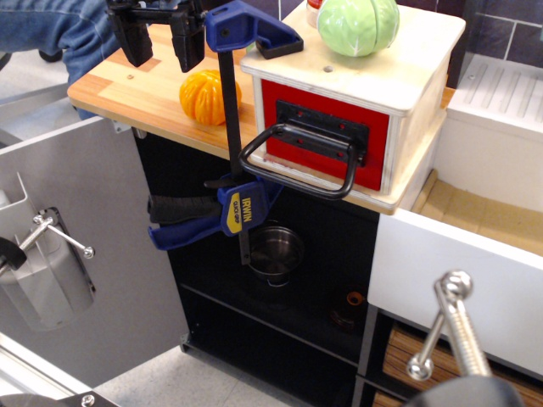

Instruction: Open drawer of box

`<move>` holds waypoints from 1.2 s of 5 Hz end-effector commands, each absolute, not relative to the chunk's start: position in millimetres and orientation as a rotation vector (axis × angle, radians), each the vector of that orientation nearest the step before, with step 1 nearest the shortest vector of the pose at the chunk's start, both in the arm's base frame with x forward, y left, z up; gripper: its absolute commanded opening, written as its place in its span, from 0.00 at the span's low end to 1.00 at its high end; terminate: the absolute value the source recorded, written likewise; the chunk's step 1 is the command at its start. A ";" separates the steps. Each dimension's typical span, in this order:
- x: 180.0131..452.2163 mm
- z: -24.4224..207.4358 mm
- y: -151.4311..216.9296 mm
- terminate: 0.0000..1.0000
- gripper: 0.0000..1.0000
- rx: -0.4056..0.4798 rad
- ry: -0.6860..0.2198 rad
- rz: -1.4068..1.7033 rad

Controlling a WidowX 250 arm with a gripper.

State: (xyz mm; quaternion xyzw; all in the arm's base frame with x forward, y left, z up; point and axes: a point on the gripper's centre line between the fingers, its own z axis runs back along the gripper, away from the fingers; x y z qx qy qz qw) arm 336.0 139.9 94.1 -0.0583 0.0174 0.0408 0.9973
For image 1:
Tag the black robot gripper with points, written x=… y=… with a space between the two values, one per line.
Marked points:
x=129 y=19

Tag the white open drawer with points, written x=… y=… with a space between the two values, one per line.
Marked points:
x=480 y=211

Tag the grey plastic door bin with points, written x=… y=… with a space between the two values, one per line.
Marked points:
x=43 y=270

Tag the grey cabinet door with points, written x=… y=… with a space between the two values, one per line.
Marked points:
x=92 y=173

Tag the black shelf cabinet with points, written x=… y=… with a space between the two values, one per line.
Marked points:
x=285 y=335

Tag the light plywood box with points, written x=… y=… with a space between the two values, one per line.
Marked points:
x=404 y=81

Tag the black metal drawer handle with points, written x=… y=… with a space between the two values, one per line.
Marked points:
x=316 y=132

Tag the green toy cabbage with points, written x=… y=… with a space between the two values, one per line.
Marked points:
x=358 y=28

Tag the white dish drainer tray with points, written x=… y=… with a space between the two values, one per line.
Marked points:
x=503 y=94

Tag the orange toy mandarin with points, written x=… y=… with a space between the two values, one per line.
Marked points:
x=201 y=97

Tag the small red lid jar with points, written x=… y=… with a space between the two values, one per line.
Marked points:
x=312 y=11

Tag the brown glass bottle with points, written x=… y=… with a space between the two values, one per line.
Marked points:
x=347 y=309

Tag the stainless steel pot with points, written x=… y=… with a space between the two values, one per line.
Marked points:
x=275 y=252

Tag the red drawer front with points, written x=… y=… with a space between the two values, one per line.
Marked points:
x=368 y=174

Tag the person in blue jeans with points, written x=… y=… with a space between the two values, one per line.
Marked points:
x=79 y=29

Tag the blue Irwin bar clamp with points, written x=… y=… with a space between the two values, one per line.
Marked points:
x=243 y=202

